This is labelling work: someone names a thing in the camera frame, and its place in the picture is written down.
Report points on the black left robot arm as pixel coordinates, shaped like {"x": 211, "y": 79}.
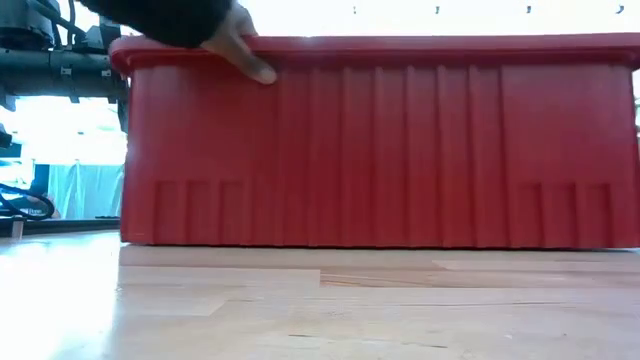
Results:
{"x": 50, "y": 75}

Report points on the person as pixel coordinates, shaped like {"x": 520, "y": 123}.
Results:
{"x": 55, "y": 214}

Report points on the pale translucent curtain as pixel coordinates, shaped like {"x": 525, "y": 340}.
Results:
{"x": 85, "y": 190}

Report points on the red ribbed plastic bin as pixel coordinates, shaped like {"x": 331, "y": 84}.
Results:
{"x": 375, "y": 150}

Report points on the black table edge rail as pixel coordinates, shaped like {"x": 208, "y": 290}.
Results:
{"x": 75, "y": 225}

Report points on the dark blue pillar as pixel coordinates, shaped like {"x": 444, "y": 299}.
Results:
{"x": 41, "y": 177}

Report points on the person's hand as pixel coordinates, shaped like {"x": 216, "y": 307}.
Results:
{"x": 240, "y": 50}

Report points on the dark rectangular box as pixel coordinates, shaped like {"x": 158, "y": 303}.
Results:
{"x": 10, "y": 150}

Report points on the small metal post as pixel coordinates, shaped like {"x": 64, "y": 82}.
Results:
{"x": 18, "y": 227}

